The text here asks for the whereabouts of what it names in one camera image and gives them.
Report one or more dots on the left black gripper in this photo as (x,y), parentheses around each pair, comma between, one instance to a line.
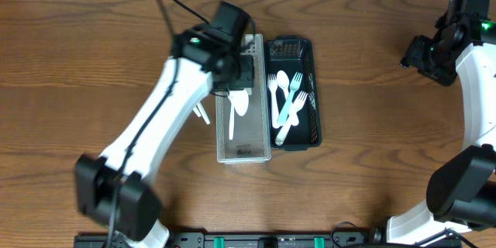
(244,73)

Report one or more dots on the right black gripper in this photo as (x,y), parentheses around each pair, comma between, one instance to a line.
(418,46)

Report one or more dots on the white plastic spoon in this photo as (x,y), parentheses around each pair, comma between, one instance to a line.
(197,112)
(231,98)
(241,101)
(283,81)
(203,113)

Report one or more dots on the white plastic fork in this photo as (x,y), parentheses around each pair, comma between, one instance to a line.
(272,86)
(295,107)

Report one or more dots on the light teal plastic fork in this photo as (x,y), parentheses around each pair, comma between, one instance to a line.
(288,102)

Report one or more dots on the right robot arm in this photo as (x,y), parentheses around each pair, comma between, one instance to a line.
(460,196)

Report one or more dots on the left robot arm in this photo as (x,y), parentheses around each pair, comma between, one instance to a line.
(115,187)

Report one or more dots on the black plastic basket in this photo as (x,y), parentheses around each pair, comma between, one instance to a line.
(292,55)

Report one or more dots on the clear plastic basket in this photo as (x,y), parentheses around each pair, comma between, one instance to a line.
(251,138)

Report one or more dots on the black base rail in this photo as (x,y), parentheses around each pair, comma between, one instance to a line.
(339,238)

